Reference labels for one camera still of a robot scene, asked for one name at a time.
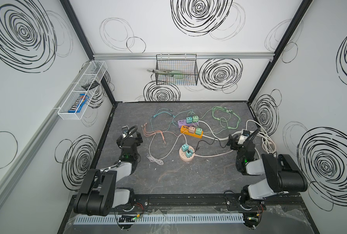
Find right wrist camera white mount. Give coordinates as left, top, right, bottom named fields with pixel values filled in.
left=238, top=129, right=251, bottom=145

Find brown thin cable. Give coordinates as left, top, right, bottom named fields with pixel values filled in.
left=141, top=123, right=186, bottom=144

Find white power strip cable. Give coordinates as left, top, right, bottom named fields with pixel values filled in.
left=199, top=120, right=238, bottom=141

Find pink power cable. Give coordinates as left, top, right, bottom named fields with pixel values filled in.
left=194, top=150, right=235, bottom=159

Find orange power strip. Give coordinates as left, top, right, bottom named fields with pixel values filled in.
left=180, top=126, right=203, bottom=139

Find white coiled power cable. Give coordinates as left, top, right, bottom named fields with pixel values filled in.
left=231, top=119, right=278, bottom=156

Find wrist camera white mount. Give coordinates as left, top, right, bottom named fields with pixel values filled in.
left=122, top=126, right=129, bottom=138
left=238, top=129, right=251, bottom=145

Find black corrugated cable conduit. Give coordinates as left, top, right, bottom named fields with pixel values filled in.
left=248, top=127, right=262, bottom=147

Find white thin charging cable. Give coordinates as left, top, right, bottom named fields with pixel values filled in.
left=146, top=133, right=189, bottom=166

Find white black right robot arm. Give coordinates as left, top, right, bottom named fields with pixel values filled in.
left=227, top=133, right=309, bottom=205

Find green tongs in basket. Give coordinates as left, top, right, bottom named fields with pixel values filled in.
left=147, top=69, right=189, bottom=82

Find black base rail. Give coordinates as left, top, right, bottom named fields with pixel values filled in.
left=105, top=192, right=304, bottom=215

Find blue candy packet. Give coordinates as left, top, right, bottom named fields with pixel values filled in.
left=68, top=94, right=89, bottom=113

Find black wire wall basket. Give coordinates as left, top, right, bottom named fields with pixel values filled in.
left=153, top=53, right=199, bottom=86

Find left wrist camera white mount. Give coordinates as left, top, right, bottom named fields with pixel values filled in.
left=122, top=126, right=129, bottom=138

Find round pink power socket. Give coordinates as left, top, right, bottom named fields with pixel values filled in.
left=179, top=146, right=195, bottom=162

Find left black corrugated conduit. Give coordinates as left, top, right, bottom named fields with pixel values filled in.
left=127, top=125, right=138, bottom=138

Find pink charger adapter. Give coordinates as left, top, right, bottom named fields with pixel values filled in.
left=188, top=126, right=196, bottom=134

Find green thin cable bundle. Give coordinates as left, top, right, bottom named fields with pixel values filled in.
left=199, top=106, right=230, bottom=123

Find white wire wall shelf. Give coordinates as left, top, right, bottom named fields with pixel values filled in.
left=57, top=60, right=107, bottom=121

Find black remote control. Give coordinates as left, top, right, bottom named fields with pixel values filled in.
left=81, top=81, right=99, bottom=91

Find black thin cable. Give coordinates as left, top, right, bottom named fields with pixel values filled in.
left=194, top=137, right=230, bottom=153

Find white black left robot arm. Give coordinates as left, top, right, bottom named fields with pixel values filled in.
left=73, top=132, right=143, bottom=216

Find purple power strip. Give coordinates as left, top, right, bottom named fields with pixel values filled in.
left=177, top=120, right=199, bottom=128

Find teal multi-head charging cable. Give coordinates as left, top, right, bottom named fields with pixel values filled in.
left=149, top=109, right=195, bottom=132

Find white slotted cable duct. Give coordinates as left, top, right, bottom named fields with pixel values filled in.
left=74, top=213, right=245, bottom=225

